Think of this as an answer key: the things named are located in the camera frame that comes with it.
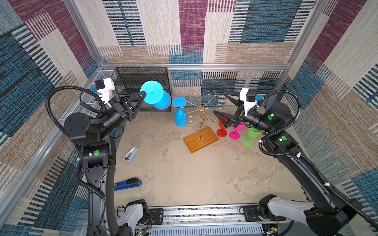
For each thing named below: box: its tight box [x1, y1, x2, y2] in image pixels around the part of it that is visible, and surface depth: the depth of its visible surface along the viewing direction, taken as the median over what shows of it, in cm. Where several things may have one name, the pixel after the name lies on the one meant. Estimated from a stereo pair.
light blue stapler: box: [123, 146, 139, 164], surface depth 96 cm
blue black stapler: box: [113, 177, 143, 191], surface depth 83 cm
